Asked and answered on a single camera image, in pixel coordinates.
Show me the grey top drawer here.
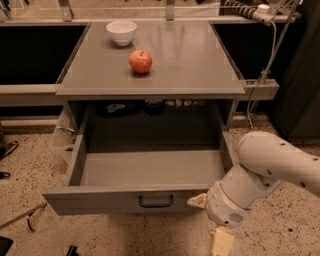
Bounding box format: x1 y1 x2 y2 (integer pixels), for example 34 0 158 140
43 104 232 215

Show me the black drawer handle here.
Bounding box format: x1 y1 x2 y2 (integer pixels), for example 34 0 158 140
138 195 174 208

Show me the white coiled hose connector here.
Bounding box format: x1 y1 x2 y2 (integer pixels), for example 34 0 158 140
225 0 273 26

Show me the white cable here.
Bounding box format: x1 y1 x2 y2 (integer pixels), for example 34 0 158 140
245 21 278 129

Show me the grey metal cabinet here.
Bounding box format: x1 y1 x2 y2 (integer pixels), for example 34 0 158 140
56 21 245 125

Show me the red apple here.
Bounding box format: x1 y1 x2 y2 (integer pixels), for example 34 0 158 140
129 50 152 74

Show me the metal rod on floor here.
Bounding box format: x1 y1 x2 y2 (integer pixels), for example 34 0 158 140
0 202 47 230

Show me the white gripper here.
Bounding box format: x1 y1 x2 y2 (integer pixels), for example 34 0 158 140
187 182 251 256

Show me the white ceramic bowl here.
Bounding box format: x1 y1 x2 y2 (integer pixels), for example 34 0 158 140
106 20 137 46

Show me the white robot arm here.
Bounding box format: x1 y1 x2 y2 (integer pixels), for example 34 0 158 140
187 131 320 256

